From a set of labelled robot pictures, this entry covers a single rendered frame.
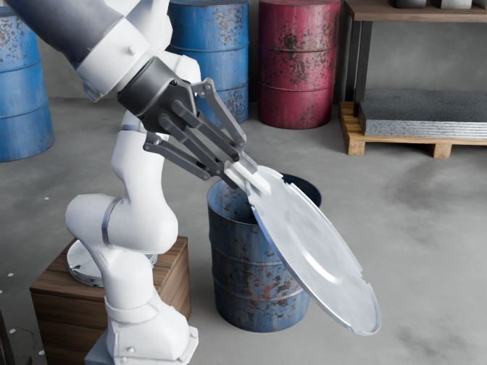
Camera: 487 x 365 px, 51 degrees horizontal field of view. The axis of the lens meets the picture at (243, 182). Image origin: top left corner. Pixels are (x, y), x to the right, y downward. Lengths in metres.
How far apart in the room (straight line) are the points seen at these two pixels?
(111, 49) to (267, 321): 1.47
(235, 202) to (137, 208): 1.04
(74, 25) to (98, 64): 0.05
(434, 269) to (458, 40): 2.47
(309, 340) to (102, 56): 1.53
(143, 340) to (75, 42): 0.78
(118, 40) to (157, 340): 0.77
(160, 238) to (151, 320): 0.25
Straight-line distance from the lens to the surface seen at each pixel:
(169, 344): 1.23
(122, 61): 0.62
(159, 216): 1.06
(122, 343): 1.26
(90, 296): 1.66
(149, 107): 0.66
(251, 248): 1.74
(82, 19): 0.63
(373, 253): 2.47
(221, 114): 0.65
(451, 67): 4.55
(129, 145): 1.11
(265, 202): 0.70
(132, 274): 1.16
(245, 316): 1.95
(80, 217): 1.13
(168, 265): 1.74
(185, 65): 1.07
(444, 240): 2.66
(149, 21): 0.90
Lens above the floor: 1.36
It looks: 27 degrees down
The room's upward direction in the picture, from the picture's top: straight up
